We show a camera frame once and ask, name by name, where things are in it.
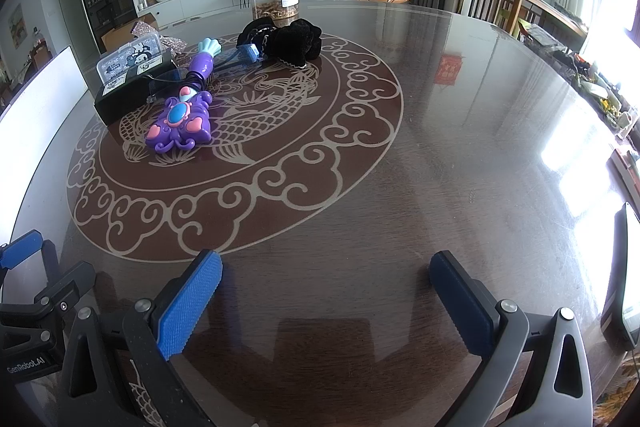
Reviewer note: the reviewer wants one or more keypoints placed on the white low partition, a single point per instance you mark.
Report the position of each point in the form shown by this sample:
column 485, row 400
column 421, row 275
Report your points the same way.
column 35, row 132

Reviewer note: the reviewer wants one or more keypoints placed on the black box with white labels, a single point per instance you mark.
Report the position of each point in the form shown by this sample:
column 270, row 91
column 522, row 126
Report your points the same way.
column 125, row 104

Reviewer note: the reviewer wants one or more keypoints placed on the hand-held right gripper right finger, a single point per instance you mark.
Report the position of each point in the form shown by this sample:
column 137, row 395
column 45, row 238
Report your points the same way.
column 460, row 307

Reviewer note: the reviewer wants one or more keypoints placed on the framed wall painting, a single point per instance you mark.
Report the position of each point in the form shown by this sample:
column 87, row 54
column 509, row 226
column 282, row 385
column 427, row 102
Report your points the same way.
column 17, row 24

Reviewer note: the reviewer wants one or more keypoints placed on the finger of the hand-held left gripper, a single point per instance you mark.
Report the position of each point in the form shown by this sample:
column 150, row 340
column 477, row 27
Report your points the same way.
column 65, row 287
column 20, row 251

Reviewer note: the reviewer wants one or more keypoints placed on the wooden slat chair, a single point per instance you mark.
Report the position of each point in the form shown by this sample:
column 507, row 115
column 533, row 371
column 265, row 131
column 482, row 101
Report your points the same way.
column 480, row 2

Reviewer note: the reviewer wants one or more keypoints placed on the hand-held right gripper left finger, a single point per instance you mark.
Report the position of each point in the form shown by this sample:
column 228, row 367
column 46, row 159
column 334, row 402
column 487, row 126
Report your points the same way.
column 192, row 302

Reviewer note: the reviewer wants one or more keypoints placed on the cardboard box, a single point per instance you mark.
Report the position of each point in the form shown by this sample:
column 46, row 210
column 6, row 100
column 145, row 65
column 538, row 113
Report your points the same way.
column 117, row 38

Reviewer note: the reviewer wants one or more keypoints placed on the purple butterfly toy wand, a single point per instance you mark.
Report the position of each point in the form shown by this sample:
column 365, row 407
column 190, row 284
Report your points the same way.
column 177, row 122

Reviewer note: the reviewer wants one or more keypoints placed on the clear cartoon print floss box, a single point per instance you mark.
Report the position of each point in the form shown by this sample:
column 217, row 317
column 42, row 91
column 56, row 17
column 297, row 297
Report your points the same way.
column 125, row 59

